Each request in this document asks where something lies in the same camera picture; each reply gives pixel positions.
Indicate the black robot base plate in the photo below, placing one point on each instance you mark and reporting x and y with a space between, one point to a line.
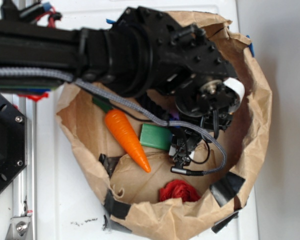
12 142

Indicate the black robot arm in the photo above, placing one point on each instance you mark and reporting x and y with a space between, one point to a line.
172 74

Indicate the red crumpled cloth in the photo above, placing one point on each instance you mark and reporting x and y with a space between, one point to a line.
179 189

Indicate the brown paper bag bin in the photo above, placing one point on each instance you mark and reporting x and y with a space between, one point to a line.
131 195

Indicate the aluminium extrusion rail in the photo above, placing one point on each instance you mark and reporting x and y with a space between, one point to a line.
23 223

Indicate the green flat plastic piece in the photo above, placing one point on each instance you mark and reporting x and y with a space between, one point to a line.
155 137

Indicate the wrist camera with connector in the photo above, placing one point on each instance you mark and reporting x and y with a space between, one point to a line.
180 159

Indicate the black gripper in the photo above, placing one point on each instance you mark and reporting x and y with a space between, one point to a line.
205 100

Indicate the orange plastic toy carrot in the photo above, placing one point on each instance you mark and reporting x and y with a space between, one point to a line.
121 129

